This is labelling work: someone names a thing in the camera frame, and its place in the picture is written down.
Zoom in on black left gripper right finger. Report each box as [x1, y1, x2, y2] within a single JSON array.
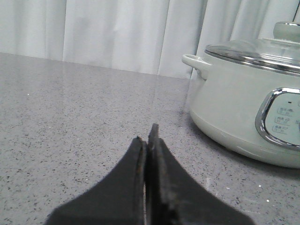
[[146, 124, 254, 225]]

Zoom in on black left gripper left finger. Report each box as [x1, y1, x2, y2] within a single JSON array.
[[48, 137, 147, 225]]

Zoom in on glass pot lid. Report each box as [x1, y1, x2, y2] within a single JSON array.
[[205, 22, 300, 76]]

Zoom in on pale green electric cooking pot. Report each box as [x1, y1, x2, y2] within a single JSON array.
[[182, 53, 300, 168]]

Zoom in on white curtain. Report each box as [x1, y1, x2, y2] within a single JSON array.
[[0, 0, 300, 78]]

